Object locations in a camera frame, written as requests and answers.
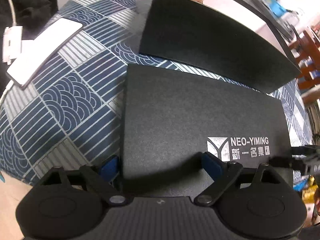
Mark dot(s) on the black box lid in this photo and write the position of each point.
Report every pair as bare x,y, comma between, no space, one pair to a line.
171,117

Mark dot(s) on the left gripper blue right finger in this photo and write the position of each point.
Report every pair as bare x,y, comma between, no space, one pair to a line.
223,174

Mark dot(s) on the black smartphone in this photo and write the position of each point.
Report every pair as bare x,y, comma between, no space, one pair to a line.
24,68

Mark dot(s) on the white power adapter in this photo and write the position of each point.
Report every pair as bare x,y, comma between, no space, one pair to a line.
12,43

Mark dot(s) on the patterned blue tablecloth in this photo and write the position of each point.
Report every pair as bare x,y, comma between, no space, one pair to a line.
71,113

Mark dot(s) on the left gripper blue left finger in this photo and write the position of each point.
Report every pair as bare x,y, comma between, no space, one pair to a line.
100,179

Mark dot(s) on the blue plastic basket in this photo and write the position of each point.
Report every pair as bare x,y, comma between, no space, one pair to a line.
275,7

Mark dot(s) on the black jacket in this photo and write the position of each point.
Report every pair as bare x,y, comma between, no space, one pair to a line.
32,15

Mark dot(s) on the open black gift box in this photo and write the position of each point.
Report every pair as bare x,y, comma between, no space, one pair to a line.
228,37

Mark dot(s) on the wooden chair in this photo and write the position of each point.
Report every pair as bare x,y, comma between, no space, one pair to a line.
306,47

